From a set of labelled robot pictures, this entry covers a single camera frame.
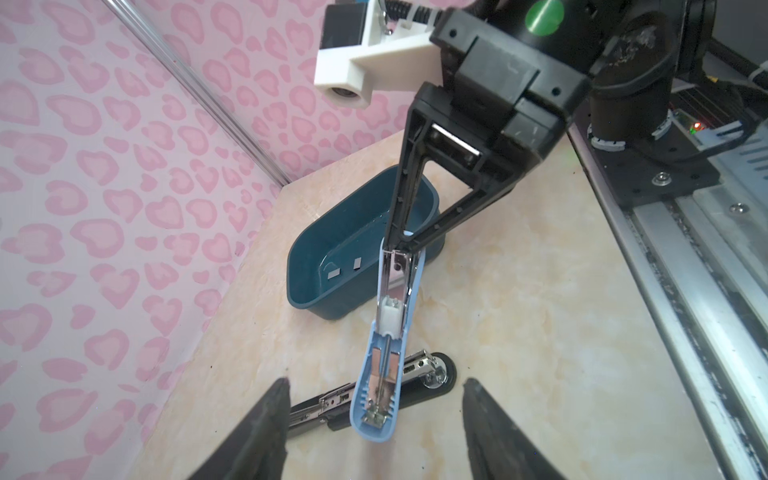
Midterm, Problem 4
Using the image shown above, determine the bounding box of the black long stapler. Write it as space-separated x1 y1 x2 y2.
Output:
281 350 458 439

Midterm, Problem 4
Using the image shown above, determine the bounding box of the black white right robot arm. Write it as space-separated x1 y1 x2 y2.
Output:
383 1 678 254

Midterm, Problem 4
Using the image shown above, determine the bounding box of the light blue mini stapler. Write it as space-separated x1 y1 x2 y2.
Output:
349 248 426 443

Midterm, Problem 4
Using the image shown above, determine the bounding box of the teal plastic tray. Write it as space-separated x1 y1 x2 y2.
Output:
286 164 448 321

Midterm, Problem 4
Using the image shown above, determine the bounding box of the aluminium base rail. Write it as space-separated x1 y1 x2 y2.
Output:
570 114 767 479

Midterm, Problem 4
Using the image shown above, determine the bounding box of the aluminium corner frame post right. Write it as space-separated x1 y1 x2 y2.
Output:
103 0 292 187

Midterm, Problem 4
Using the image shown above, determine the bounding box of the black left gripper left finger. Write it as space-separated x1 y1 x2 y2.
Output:
190 377 290 479

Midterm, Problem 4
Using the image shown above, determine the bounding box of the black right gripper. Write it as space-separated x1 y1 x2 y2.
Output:
383 8 591 252

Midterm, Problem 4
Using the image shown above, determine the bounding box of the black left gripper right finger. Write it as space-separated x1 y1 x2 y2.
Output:
462 378 565 480

